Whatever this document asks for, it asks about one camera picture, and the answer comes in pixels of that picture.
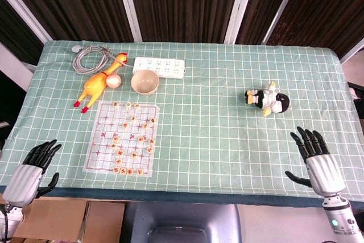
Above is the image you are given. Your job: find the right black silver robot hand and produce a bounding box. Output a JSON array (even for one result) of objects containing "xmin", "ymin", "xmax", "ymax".
[{"xmin": 285, "ymin": 126, "xmax": 347, "ymax": 197}]

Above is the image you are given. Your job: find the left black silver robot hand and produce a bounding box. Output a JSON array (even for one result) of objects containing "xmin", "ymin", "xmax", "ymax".
[{"xmin": 1, "ymin": 139, "xmax": 63, "ymax": 207}]

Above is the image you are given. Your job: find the brown cardboard box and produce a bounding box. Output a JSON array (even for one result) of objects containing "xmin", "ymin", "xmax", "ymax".
[
  {"xmin": 10, "ymin": 199, "xmax": 89, "ymax": 243},
  {"xmin": 81, "ymin": 201, "xmax": 126, "ymax": 243}
]

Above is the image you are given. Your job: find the black white penguin plush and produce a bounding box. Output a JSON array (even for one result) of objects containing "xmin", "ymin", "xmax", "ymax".
[{"xmin": 244, "ymin": 81, "xmax": 290, "ymax": 117}]

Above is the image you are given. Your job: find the translucent xiangqi board sheet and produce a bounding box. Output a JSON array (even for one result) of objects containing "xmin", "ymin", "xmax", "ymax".
[{"xmin": 82, "ymin": 101, "xmax": 160, "ymax": 178}]

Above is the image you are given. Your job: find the green checked tablecloth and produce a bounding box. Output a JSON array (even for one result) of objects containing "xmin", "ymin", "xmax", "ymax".
[{"xmin": 0, "ymin": 40, "xmax": 364, "ymax": 207}]

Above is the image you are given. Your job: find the yellow rubber chicken toy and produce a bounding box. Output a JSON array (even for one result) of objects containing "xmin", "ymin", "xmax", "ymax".
[{"xmin": 73, "ymin": 52, "xmax": 128, "ymax": 114}]

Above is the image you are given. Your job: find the pale pink ball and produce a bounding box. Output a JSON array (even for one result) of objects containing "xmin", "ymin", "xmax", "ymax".
[{"xmin": 106, "ymin": 73, "xmax": 122, "ymax": 89}]

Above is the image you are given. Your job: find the dark slatted partition panel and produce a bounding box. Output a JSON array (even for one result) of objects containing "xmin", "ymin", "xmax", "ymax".
[
  {"xmin": 0, "ymin": 0, "xmax": 134, "ymax": 42},
  {"xmin": 267, "ymin": 0, "xmax": 364, "ymax": 56},
  {"xmin": 126, "ymin": 0, "xmax": 242, "ymax": 44},
  {"xmin": 0, "ymin": 0, "xmax": 45, "ymax": 66},
  {"xmin": 235, "ymin": 0, "xmax": 296, "ymax": 45}
]

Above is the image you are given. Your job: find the grey robot torso cover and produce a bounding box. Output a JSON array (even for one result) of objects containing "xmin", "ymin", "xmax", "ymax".
[{"xmin": 121, "ymin": 201, "xmax": 242, "ymax": 243}]

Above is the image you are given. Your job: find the beige bowl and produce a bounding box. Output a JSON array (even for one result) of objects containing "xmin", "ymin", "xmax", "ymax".
[{"xmin": 131, "ymin": 69, "xmax": 159, "ymax": 95}]

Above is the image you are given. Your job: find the white power strip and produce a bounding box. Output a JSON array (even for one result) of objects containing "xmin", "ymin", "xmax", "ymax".
[{"xmin": 132, "ymin": 56, "xmax": 186, "ymax": 79}]

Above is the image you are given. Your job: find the grey coiled power cable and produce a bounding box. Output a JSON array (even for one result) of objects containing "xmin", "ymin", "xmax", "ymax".
[{"xmin": 71, "ymin": 45, "xmax": 114, "ymax": 75}]

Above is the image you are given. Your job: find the white partition frame post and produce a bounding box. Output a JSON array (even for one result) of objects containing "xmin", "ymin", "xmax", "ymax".
[
  {"xmin": 340, "ymin": 25, "xmax": 364, "ymax": 64},
  {"xmin": 114, "ymin": 0, "xmax": 142, "ymax": 42},
  {"xmin": 262, "ymin": 0, "xmax": 303, "ymax": 45},
  {"xmin": 224, "ymin": 0, "xmax": 258, "ymax": 45},
  {"xmin": 0, "ymin": 0, "xmax": 53, "ymax": 43}
]

